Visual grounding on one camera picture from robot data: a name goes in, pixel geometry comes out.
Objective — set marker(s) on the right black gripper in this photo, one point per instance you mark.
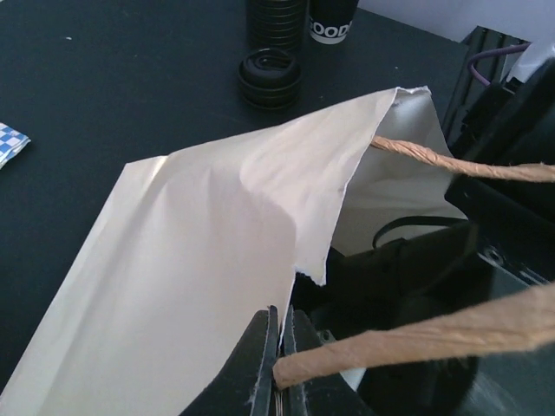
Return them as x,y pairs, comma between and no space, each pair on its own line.
503,247

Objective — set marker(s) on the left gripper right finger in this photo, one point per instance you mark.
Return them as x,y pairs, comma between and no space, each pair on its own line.
327,396

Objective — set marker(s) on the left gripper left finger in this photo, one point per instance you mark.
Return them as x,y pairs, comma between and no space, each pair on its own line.
244,386

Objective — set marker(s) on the cream paper bag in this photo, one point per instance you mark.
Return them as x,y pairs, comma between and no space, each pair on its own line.
192,247

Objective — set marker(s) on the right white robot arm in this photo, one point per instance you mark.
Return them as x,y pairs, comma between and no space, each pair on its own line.
510,123

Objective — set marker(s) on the single black lid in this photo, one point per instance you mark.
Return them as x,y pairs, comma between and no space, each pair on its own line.
270,78

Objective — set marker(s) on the right white cup stack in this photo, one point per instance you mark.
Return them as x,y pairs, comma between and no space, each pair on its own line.
330,20

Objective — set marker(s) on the blue checkered bakery bag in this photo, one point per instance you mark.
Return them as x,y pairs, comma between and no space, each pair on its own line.
12,143

